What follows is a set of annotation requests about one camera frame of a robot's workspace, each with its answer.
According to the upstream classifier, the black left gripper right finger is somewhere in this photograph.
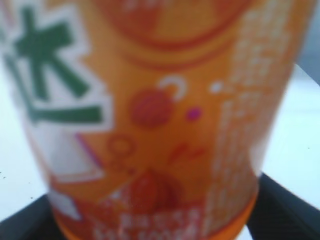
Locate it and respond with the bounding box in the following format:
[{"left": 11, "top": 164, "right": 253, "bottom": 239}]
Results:
[{"left": 246, "top": 174, "right": 320, "bottom": 240}]

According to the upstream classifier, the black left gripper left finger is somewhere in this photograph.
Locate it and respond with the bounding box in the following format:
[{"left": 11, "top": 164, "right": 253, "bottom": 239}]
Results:
[{"left": 0, "top": 195, "right": 63, "bottom": 240}]

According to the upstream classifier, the orange drink plastic bottle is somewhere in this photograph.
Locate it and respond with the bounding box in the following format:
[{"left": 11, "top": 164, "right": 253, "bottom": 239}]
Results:
[{"left": 0, "top": 0, "right": 317, "bottom": 240}]

